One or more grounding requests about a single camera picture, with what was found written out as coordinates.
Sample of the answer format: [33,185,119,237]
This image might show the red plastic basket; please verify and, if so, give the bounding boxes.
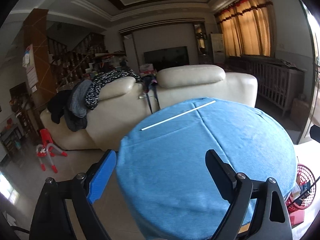
[285,164,316,214]

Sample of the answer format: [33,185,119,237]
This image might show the red white toy stand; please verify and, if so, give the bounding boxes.
[36,128,68,173]

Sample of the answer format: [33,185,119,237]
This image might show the cardboard box on floor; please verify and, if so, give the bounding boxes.
[290,98,309,130]

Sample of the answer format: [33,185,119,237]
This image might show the blue round tablecloth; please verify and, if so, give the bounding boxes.
[116,98,297,239]

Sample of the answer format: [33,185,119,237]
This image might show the black garment on sofa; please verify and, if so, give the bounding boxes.
[47,90,87,132]

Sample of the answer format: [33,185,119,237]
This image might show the grey blue garment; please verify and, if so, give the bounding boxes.
[68,80,92,118]

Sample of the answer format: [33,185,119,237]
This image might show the white thin stick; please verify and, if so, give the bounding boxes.
[140,100,216,131]

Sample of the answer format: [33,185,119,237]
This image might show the black white dotted garment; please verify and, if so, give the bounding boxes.
[85,69,142,111]

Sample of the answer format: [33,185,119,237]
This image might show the cream leather sofa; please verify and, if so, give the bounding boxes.
[40,64,258,151]

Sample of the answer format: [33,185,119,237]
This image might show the brown wooden pillar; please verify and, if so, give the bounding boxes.
[23,9,56,108]

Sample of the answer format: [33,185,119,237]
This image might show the grey wooden crib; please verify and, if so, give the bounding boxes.
[226,55,304,114]

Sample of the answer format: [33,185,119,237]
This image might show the wooden staircase railing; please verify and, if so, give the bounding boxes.
[47,32,106,89]

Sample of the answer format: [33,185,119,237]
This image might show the white standing air conditioner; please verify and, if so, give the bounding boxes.
[210,34,225,63]

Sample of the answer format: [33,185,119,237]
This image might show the orange curtains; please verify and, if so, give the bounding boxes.
[215,0,277,57]

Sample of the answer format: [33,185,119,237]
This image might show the black flat television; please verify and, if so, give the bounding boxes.
[144,46,189,72]

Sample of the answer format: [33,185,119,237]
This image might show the blue strap bag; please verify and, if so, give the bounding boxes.
[140,75,160,114]

